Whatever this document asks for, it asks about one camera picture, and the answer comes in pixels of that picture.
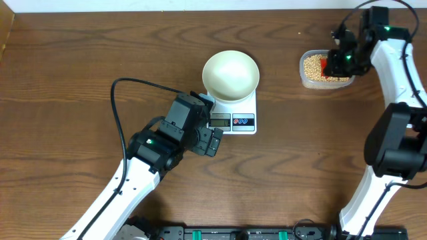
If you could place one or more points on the clear plastic container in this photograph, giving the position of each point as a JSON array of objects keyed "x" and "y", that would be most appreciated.
[{"x": 319, "y": 84}]

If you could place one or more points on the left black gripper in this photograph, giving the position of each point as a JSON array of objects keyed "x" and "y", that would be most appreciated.
[{"x": 204, "y": 134}]

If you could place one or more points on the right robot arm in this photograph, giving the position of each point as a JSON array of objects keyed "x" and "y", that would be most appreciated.
[{"x": 395, "y": 149}]

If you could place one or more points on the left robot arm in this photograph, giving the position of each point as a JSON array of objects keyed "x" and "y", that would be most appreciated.
[{"x": 152, "y": 152}]

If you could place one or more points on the white digital kitchen scale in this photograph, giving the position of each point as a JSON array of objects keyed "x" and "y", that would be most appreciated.
[{"x": 239, "y": 118}]

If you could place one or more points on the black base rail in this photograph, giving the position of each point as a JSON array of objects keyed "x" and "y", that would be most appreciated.
[{"x": 182, "y": 233}]

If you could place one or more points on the red plastic measuring scoop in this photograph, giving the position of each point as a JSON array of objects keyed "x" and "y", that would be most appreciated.
[{"x": 323, "y": 64}]

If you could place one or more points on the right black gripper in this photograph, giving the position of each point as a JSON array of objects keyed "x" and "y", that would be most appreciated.
[{"x": 333, "y": 68}]

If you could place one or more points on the white round bowl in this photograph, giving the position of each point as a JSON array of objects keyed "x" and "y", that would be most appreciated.
[{"x": 230, "y": 76}]

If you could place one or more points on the soybeans in container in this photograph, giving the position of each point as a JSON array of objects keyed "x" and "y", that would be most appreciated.
[{"x": 312, "y": 70}]

